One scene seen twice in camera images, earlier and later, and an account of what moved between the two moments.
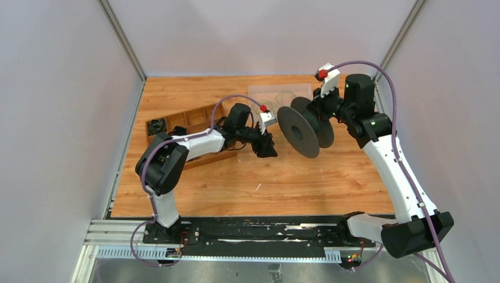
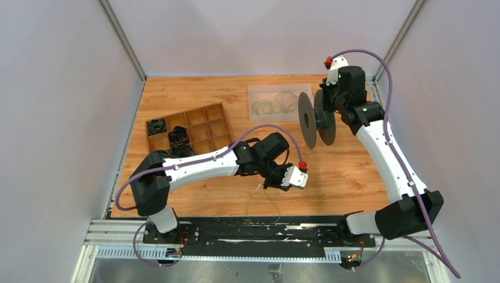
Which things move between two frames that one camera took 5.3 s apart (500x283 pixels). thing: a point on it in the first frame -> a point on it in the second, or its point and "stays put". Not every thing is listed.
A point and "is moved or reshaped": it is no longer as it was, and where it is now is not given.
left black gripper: [263, 148] -> [278, 184]
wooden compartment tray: [194, 119] stays put
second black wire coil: [178, 131] stays put
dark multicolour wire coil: [157, 125] stays put
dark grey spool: [305, 133] is moved or reshaped
